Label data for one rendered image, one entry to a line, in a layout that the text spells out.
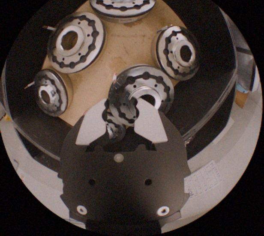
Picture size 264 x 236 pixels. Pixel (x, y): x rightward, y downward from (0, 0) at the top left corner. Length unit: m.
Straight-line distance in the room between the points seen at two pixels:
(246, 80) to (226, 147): 2.94
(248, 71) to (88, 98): 0.44
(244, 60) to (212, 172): 3.01
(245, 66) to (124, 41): 0.35
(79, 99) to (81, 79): 0.04
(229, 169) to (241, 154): 0.55
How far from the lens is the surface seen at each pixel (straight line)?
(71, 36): 0.16
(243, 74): 0.35
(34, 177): 3.44
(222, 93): 0.16
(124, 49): 0.15
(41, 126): 0.24
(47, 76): 0.18
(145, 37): 0.16
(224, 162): 3.20
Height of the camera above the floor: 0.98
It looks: 57 degrees down
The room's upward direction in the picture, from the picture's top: 165 degrees clockwise
